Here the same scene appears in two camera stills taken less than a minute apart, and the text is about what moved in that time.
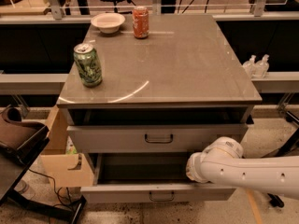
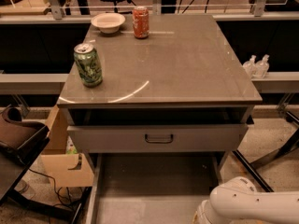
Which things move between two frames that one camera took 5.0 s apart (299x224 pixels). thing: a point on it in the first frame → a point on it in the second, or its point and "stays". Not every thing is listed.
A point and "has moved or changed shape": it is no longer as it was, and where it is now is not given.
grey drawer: (149, 177) has moved or changed shape
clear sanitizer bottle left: (249, 68) stays
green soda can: (88, 64) stays
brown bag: (14, 131) stays
